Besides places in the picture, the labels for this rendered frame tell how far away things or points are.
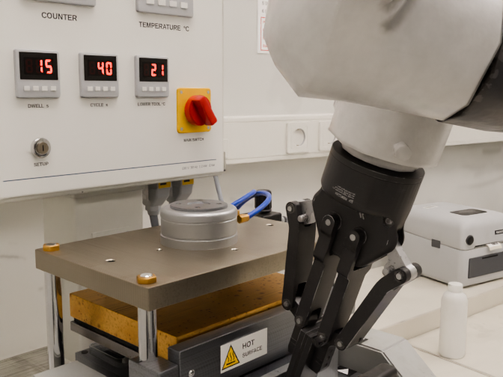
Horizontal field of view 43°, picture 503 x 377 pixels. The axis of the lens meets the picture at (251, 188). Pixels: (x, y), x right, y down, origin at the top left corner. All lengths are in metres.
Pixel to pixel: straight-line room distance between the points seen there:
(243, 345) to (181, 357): 0.07
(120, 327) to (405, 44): 0.39
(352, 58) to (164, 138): 0.47
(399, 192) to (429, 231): 1.17
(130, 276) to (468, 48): 0.33
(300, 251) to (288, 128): 0.87
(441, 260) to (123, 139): 1.05
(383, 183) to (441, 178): 1.49
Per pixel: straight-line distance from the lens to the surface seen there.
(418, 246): 1.68
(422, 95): 0.36
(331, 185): 0.49
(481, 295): 1.61
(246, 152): 1.35
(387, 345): 0.70
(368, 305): 0.52
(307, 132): 1.45
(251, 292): 0.66
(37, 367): 0.84
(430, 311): 1.45
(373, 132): 0.46
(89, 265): 0.59
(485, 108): 0.38
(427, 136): 0.47
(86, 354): 0.70
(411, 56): 0.34
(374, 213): 0.48
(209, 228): 0.62
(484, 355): 1.37
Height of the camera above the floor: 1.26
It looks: 9 degrees down
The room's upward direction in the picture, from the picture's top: straight up
